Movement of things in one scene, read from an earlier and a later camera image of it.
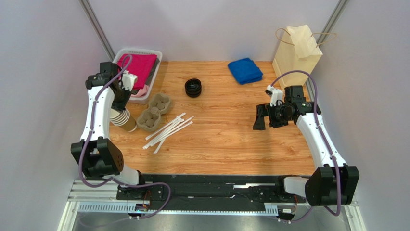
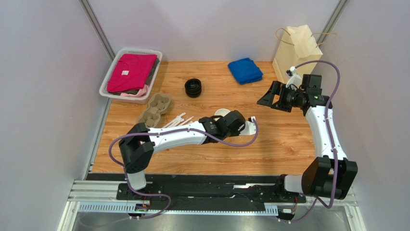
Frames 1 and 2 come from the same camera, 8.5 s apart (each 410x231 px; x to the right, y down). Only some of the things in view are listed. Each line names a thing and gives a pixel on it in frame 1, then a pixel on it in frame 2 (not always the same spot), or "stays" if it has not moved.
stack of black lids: (193, 87) stays
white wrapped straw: (184, 113) stays
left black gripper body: (121, 97) to (232, 134)
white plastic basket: (118, 51) stays
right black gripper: (269, 114) to (278, 96)
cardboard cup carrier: (148, 120) stays
